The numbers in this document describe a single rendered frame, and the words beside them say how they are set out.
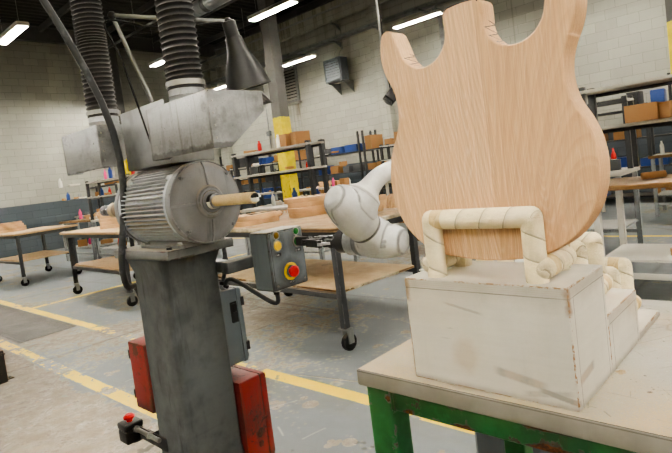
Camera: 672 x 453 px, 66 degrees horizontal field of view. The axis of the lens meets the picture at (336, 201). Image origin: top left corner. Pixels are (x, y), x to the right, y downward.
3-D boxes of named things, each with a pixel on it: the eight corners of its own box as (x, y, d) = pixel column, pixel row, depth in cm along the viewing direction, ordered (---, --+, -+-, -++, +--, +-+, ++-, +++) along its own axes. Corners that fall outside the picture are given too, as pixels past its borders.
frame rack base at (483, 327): (414, 377, 89) (402, 278, 88) (458, 347, 100) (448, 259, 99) (582, 413, 71) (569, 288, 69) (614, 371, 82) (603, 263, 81)
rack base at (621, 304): (458, 348, 100) (453, 301, 99) (497, 322, 112) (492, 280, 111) (615, 373, 81) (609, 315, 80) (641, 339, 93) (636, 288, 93)
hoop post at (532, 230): (522, 283, 75) (515, 219, 74) (531, 278, 77) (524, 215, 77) (544, 285, 73) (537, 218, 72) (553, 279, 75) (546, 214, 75)
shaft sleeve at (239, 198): (212, 207, 154) (211, 196, 154) (221, 205, 156) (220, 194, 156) (250, 204, 142) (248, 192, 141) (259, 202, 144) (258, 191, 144)
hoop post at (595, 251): (585, 294, 93) (580, 242, 92) (591, 289, 95) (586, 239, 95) (604, 295, 91) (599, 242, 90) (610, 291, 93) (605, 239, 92)
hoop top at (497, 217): (418, 231, 86) (416, 212, 86) (430, 227, 88) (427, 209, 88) (538, 229, 72) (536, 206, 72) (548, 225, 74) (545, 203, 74)
